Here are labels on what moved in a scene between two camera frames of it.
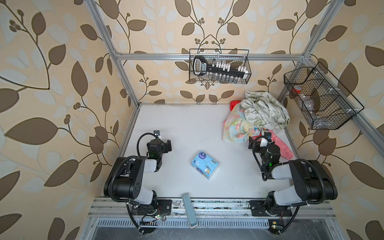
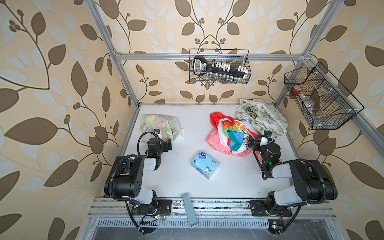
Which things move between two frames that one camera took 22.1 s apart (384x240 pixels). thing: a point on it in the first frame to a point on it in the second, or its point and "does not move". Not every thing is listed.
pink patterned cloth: (284, 152) to (214, 139)
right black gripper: (273, 143) does not move
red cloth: (233, 103) to (215, 117)
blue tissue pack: (205, 164) does not move
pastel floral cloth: (237, 128) to (167, 126)
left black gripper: (166, 148) does not move
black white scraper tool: (200, 67) does not move
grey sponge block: (190, 210) does not move
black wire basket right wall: (326, 104) does not move
